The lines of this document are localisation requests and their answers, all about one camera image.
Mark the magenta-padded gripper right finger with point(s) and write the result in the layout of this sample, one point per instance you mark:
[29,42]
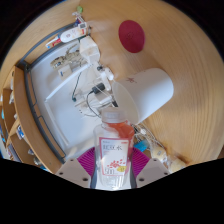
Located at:
[151,170]

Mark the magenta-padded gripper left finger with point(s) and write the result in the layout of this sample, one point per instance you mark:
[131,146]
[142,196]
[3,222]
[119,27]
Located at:
[71,170]

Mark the clear bottle with red drink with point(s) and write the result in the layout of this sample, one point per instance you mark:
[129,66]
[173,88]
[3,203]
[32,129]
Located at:
[113,156]

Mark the wrapped round bun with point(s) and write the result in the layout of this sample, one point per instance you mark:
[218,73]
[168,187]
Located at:
[176,164]
[159,154]

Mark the blue tube bottle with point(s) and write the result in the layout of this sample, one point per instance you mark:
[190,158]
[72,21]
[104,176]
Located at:
[141,145]

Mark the wooden shelf unit with items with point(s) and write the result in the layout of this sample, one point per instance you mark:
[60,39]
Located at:
[25,116]

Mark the white plastic cup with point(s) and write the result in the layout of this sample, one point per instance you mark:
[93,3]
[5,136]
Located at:
[150,91]

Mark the brown tree figurine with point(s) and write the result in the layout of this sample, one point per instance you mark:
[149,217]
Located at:
[66,58]

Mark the flat round red coaster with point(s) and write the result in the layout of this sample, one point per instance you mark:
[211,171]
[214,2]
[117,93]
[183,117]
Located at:
[132,36]

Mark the white lotion bottle red pump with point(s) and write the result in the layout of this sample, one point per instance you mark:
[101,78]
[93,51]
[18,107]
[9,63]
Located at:
[71,34]

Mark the small green sponge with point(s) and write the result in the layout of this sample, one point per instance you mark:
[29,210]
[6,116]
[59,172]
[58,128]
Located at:
[79,9]

